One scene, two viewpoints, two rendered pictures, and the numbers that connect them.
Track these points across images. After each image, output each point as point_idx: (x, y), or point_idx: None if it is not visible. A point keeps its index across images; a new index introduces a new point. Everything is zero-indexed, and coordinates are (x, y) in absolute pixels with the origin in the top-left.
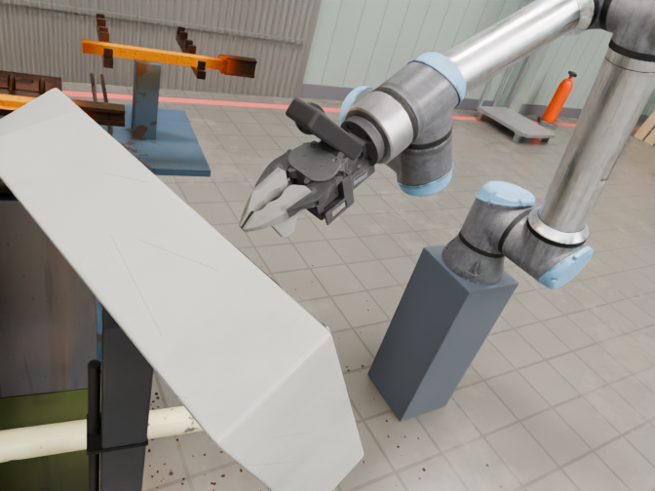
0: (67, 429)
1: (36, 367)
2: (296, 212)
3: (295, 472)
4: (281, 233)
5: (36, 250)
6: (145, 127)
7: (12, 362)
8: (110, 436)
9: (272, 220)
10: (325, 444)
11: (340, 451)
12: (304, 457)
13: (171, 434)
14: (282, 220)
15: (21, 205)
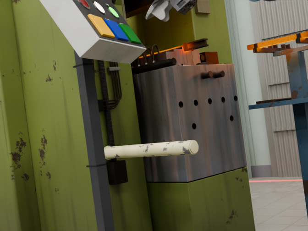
0: (132, 145)
1: (166, 162)
2: (156, 4)
3: (56, 14)
4: (158, 17)
5: (159, 92)
6: (296, 90)
7: (159, 158)
8: (76, 59)
9: (149, 10)
10: (64, 8)
11: (76, 20)
12: (57, 8)
13: (158, 150)
14: (152, 9)
15: (154, 71)
